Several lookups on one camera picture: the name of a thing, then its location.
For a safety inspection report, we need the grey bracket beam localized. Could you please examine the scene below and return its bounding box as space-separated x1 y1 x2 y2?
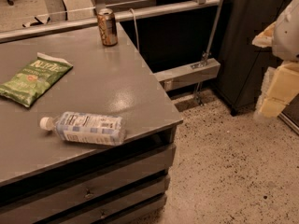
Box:
155 58 221 91

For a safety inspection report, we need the grey drawer cabinet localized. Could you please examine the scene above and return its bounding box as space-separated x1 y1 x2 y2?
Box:
0 126 178 224

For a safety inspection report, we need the blue label plastic bottle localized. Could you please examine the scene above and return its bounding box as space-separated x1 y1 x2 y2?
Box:
39 111 126 146

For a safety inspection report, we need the orange soda can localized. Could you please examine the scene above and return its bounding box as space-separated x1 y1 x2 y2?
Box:
97 8 118 46

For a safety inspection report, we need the green chip bag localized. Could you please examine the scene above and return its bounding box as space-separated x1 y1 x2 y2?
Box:
0 52 73 107

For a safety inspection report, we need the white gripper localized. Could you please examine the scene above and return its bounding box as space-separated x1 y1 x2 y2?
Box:
252 0 299 118

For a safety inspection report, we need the grey metal rail frame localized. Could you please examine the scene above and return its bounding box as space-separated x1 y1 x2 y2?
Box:
0 0 228 45

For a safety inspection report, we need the white cable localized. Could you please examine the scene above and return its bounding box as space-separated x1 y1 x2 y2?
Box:
128 7 141 52

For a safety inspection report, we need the dark grey cabinet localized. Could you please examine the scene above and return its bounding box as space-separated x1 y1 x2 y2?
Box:
214 0 291 116

